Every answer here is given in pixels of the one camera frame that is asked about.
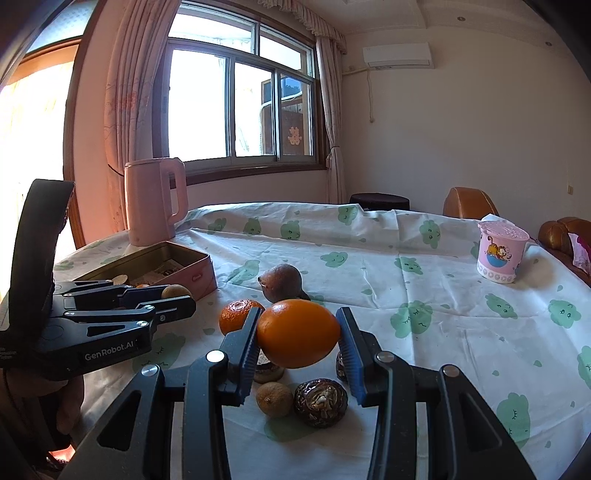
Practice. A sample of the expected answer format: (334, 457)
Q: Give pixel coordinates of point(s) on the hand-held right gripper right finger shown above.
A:
(350, 357)

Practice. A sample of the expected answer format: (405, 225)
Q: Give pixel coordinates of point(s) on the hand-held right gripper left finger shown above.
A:
(251, 344)

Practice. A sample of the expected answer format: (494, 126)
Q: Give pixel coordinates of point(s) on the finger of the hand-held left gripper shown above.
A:
(141, 296)
(115, 316)

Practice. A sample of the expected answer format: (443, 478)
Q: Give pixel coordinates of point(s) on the dimpled mandarin orange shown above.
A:
(235, 314)

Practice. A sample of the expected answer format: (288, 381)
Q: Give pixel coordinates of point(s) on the brown longan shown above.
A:
(120, 279)
(178, 290)
(274, 399)

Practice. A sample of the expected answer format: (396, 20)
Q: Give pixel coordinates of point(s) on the large smooth orange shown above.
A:
(298, 332)

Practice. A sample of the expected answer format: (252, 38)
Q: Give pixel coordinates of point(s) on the walnut stuffed date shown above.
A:
(321, 402)
(268, 371)
(341, 367)

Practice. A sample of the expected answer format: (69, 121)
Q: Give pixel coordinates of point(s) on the pink metal tin box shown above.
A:
(198, 277)

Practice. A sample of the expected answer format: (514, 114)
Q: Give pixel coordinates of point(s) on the person's left hand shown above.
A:
(71, 401)

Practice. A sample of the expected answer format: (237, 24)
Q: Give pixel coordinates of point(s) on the printed paper leaflet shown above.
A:
(161, 270)

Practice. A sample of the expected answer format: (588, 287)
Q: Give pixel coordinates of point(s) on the dark passion fruit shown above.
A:
(281, 282)

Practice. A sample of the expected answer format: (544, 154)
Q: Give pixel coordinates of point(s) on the pink electric kettle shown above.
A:
(150, 203)

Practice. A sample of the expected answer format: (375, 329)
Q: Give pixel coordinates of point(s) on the white green-printed tablecloth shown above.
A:
(415, 286)

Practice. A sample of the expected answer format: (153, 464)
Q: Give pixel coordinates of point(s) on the dark round stool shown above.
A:
(378, 201)

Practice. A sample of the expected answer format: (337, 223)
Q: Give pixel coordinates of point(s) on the wooden framed glass door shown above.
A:
(69, 138)

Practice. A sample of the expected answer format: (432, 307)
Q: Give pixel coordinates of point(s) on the pink cartoon cup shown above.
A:
(501, 254)

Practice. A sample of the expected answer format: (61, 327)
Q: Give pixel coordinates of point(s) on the brown leather armchair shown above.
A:
(466, 203)

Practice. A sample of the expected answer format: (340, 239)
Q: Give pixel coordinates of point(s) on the white tissue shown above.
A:
(489, 218)

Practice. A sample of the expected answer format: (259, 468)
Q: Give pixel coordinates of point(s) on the sliding glass window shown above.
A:
(207, 106)

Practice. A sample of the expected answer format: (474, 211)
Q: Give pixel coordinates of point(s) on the pink floral curtain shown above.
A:
(124, 92)

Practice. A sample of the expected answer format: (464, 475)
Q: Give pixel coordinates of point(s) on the pink window sticker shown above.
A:
(293, 135)

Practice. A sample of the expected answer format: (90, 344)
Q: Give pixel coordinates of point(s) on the brown leather sofa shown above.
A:
(554, 240)

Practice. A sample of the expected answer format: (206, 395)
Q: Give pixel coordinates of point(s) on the narrow pink curtain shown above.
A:
(331, 115)

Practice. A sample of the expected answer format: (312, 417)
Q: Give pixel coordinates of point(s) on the floral cushion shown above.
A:
(581, 254)

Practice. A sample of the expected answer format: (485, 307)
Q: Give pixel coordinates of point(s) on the white air conditioner pipe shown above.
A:
(370, 97)

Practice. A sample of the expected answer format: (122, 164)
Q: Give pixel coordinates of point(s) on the white air conditioner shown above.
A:
(397, 56)

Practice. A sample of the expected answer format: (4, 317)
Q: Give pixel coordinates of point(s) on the frilled curtain valance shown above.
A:
(314, 23)

